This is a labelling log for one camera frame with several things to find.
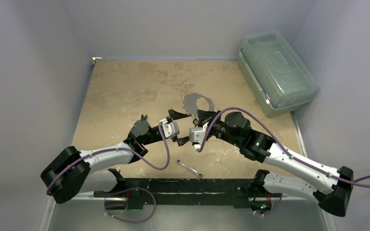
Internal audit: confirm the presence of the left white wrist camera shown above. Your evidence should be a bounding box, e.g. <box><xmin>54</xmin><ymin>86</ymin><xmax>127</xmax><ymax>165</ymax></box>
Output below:
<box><xmin>160</xmin><ymin>117</ymin><xmax>180</xmax><ymax>139</ymax></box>

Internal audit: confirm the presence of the clear plastic storage box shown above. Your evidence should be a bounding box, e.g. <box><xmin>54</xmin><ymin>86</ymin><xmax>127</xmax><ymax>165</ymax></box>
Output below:
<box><xmin>238</xmin><ymin>32</ymin><xmax>319</xmax><ymax>117</ymax></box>

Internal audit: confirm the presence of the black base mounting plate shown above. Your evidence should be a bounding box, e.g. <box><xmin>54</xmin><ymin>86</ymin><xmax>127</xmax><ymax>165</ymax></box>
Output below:
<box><xmin>94</xmin><ymin>178</ymin><xmax>281</xmax><ymax>210</ymax></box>

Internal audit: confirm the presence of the silver ratchet wrench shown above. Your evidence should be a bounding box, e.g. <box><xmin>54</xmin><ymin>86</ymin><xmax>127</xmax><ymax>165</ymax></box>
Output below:
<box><xmin>176</xmin><ymin>159</ymin><xmax>203</xmax><ymax>179</ymax></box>

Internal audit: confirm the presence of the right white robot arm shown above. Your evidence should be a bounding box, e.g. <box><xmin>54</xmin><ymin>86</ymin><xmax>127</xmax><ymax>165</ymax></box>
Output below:
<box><xmin>189</xmin><ymin>110</ymin><xmax>353</xmax><ymax>217</ymax></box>

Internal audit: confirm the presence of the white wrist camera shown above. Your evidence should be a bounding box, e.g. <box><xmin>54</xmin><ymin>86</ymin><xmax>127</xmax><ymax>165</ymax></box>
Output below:
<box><xmin>160</xmin><ymin>117</ymin><xmax>180</xmax><ymax>139</ymax></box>
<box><xmin>189</xmin><ymin>123</ymin><xmax>209</xmax><ymax>152</ymax></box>

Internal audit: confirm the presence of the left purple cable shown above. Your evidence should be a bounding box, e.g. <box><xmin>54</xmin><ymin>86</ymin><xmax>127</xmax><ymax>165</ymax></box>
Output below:
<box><xmin>46</xmin><ymin>122</ymin><xmax>171</xmax><ymax>224</ymax></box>

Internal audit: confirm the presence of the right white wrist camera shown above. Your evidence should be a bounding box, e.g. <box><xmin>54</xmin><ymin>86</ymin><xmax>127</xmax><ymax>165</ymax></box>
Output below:
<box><xmin>189</xmin><ymin>123</ymin><xmax>209</xmax><ymax>152</ymax></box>

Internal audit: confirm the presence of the purple cable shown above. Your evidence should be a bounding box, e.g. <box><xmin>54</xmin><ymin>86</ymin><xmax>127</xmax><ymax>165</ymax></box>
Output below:
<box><xmin>198</xmin><ymin>106</ymin><xmax>370</xmax><ymax>218</ymax></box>
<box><xmin>46</xmin><ymin>122</ymin><xmax>171</xmax><ymax>224</ymax></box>

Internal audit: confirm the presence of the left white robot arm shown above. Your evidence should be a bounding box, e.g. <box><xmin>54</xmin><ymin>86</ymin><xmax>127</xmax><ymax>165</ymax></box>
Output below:
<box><xmin>40</xmin><ymin>109</ymin><xmax>190</xmax><ymax>204</ymax></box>

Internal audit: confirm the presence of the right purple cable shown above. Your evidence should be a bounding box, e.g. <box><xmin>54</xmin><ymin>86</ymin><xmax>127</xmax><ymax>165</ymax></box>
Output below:
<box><xmin>198</xmin><ymin>106</ymin><xmax>370</xmax><ymax>218</ymax></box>

